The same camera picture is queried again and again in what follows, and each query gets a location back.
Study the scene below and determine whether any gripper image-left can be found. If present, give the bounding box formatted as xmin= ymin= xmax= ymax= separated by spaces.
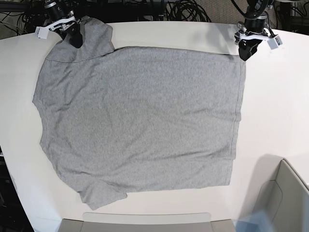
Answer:
xmin=47 ymin=15 xmax=83 ymax=48

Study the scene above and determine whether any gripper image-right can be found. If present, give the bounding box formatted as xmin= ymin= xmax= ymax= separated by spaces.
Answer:
xmin=234 ymin=22 xmax=275 ymax=61

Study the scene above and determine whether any grey T-shirt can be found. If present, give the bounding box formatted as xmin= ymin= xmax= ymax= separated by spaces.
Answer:
xmin=33 ymin=16 xmax=246 ymax=210

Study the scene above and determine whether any beige bin at right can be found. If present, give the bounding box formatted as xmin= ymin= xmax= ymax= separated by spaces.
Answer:
xmin=256 ymin=160 xmax=309 ymax=232

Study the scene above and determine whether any beige bin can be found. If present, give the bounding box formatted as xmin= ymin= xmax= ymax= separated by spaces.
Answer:
xmin=256 ymin=160 xmax=309 ymax=232
xmin=58 ymin=213 xmax=236 ymax=232

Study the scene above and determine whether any beige bin at bottom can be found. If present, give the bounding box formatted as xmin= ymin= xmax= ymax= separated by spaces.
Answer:
xmin=58 ymin=213 xmax=236 ymax=232

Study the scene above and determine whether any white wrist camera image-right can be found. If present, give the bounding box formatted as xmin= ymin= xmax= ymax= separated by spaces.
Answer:
xmin=267 ymin=35 xmax=282 ymax=50

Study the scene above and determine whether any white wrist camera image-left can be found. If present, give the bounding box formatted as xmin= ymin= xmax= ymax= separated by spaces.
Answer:
xmin=35 ymin=27 xmax=49 ymax=39

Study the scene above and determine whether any black cable bundle background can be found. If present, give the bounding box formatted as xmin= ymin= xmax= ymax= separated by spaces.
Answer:
xmin=0 ymin=0 xmax=309 ymax=41

